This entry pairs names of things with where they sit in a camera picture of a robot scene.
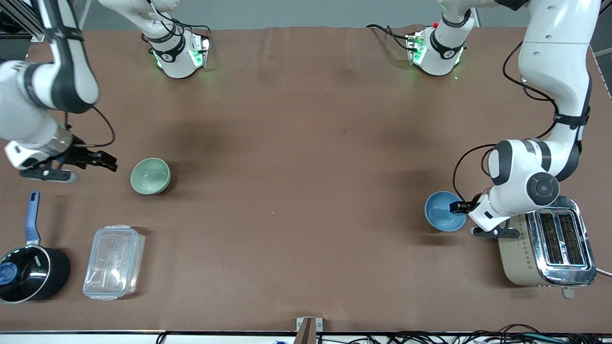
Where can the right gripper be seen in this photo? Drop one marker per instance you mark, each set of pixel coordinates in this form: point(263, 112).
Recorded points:
point(79, 155)

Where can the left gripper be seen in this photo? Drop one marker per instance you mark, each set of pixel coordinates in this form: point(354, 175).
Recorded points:
point(460, 207)

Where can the blue ceramic bowl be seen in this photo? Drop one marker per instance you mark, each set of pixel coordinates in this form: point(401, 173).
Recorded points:
point(441, 219)

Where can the green ceramic bowl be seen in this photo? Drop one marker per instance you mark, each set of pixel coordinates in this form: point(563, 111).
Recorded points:
point(150, 176)

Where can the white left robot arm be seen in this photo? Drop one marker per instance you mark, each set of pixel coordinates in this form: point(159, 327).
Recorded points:
point(550, 62)

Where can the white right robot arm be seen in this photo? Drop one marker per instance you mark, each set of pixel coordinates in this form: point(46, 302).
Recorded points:
point(14, 110)

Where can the clear plastic lidded container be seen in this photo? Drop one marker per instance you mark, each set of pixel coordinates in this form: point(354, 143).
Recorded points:
point(114, 263)

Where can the chrome and cream toaster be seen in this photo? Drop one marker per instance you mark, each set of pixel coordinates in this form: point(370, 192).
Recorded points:
point(559, 239)

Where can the glass lid with blue knob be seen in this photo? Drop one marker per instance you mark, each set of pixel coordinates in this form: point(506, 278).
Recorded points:
point(21, 274)

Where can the aluminium frame profile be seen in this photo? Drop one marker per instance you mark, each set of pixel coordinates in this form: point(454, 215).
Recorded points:
point(24, 19)

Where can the metal table edge bracket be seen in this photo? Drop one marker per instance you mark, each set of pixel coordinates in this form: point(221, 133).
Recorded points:
point(308, 330)

